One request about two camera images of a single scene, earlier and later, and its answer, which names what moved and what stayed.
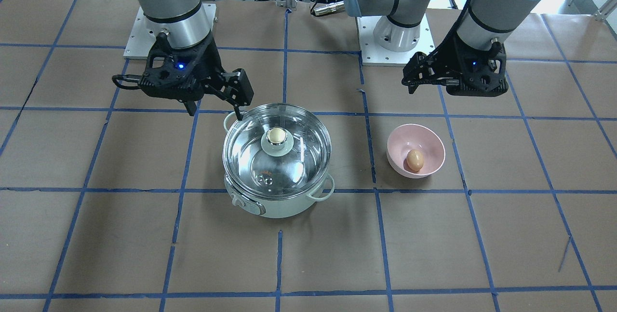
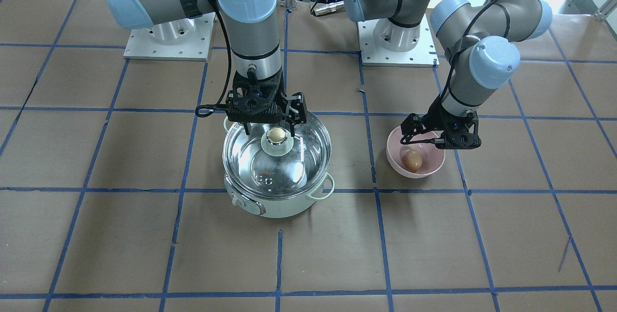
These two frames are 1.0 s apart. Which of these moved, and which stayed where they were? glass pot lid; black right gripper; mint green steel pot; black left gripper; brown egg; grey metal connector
Moved: black left gripper; black right gripper
Stayed: glass pot lid; mint green steel pot; brown egg; grey metal connector
